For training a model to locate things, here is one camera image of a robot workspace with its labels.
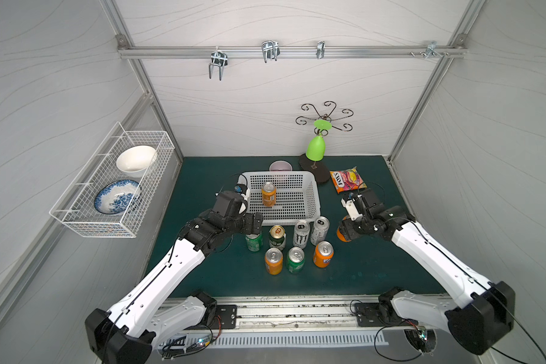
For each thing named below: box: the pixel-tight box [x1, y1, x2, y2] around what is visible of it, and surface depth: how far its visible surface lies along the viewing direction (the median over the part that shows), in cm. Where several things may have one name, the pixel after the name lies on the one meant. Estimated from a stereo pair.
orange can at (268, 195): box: [261, 182, 277, 208], surface depth 97 cm
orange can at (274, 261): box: [264, 247, 284, 276], surface depth 78 cm
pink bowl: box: [269, 160, 293, 172], surface depth 113 cm
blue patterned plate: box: [94, 178, 140, 215], surface depth 65 cm
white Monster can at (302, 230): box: [292, 219, 311, 250], surface depth 82 cm
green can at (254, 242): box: [244, 233, 264, 252], surface depth 84 cm
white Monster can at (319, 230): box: [310, 215, 330, 247], surface depth 83 cm
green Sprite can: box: [286, 246, 305, 275], surface depth 78 cm
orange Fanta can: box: [313, 240, 335, 268], surface depth 80 cm
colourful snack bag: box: [329, 166, 368, 195], surface depth 110 cm
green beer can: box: [268, 224, 287, 251], surface depth 84 cm
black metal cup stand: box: [298, 153, 331, 184], surface depth 117 cm
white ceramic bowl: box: [116, 145, 157, 179], surface depth 73 cm
